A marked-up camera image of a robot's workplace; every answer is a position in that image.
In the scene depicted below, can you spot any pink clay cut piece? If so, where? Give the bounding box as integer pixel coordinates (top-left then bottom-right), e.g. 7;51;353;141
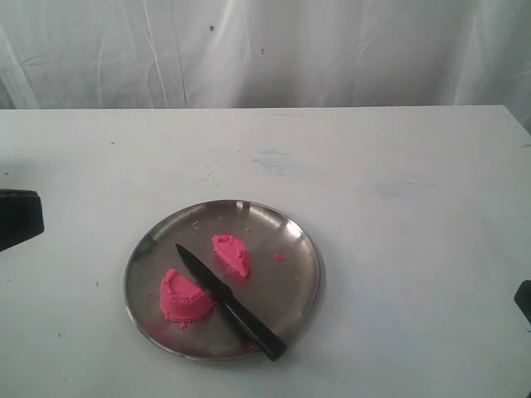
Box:
212;235;251;279

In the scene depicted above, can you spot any pink clay mound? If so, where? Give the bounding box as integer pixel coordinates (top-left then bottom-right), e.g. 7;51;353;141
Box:
159;269;216;329

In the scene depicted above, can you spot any black knife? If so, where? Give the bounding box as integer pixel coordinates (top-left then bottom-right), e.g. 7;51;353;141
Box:
174;243;287;362

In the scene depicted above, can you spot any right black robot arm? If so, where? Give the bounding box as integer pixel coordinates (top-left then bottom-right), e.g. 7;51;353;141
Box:
514;279;531;323

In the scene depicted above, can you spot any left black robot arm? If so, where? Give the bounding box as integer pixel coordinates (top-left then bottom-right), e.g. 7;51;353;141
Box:
0;189;45;251

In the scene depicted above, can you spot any round steel plate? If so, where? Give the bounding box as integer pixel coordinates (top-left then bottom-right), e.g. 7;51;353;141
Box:
124;200;324;361

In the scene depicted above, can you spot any white backdrop curtain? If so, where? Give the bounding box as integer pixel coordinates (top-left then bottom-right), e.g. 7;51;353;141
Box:
1;0;530;127

